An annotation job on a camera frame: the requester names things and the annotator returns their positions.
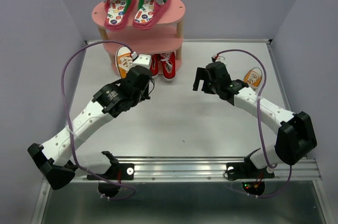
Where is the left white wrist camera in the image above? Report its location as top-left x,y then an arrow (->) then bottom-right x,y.
132,54 -> 152,69

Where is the pink sandal one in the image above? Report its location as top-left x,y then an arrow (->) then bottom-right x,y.
104,0 -> 136,31
133,0 -> 171,30

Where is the orange sneaker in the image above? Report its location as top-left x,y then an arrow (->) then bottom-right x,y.
243,67 -> 262,90
115,46 -> 133,78

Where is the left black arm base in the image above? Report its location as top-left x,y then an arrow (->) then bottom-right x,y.
87,151 -> 136,201

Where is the aluminium mounting rail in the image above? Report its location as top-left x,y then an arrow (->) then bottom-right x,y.
43,156 -> 323,182

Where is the red sneaker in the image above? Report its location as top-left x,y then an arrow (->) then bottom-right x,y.
160,52 -> 176,81
150,54 -> 159,77

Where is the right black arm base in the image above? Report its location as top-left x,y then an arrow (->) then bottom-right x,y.
223,149 -> 275,198

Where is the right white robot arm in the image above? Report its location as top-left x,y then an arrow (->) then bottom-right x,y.
193,62 -> 317,176

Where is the pink three-tier shoe shelf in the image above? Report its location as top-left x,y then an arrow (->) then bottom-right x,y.
92,0 -> 185,74

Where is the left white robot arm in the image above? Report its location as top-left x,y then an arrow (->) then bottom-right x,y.
27,66 -> 152,190

